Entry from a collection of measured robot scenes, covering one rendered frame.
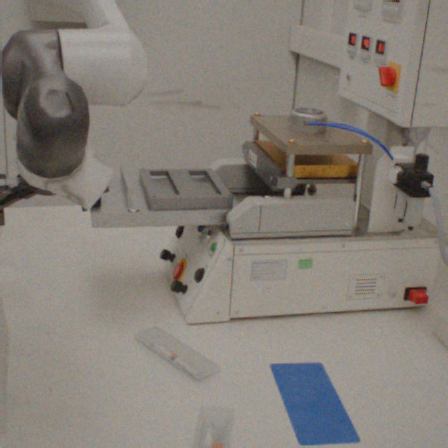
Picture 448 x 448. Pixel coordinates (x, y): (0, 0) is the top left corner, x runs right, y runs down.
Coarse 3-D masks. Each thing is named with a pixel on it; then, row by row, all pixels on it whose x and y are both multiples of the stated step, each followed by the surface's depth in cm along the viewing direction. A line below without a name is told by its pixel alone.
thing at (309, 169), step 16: (256, 144) 152; (272, 144) 151; (272, 160) 141; (304, 160) 139; (320, 160) 140; (336, 160) 141; (352, 160) 142; (304, 176) 137; (320, 176) 138; (336, 176) 139; (352, 176) 139
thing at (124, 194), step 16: (128, 176) 139; (112, 192) 141; (128, 192) 133; (96, 208) 132; (112, 208) 132; (128, 208) 133; (144, 208) 133; (96, 224) 130; (112, 224) 131; (128, 224) 131; (144, 224) 132; (160, 224) 133; (176, 224) 134; (192, 224) 134; (208, 224) 136
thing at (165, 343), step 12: (144, 336) 126; (156, 336) 127; (168, 336) 127; (156, 348) 123; (168, 348) 123; (180, 348) 123; (180, 360) 120; (192, 360) 120; (204, 360) 120; (192, 372) 116; (204, 372) 116
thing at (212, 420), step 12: (204, 408) 107; (216, 408) 107; (228, 408) 107; (204, 420) 104; (216, 420) 104; (228, 420) 104; (204, 432) 101; (216, 432) 102; (228, 432) 102; (204, 444) 99; (216, 444) 99; (228, 444) 99
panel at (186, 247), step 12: (192, 228) 153; (216, 228) 140; (180, 240) 158; (192, 240) 150; (216, 240) 138; (180, 252) 154; (192, 252) 147; (204, 252) 141; (216, 252) 135; (168, 264) 159; (192, 264) 145; (204, 264) 138; (180, 276) 148; (192, 276) 142; (204, 276) 136; (192, 288) 139; (180, 300) 143; (192, 300) 137
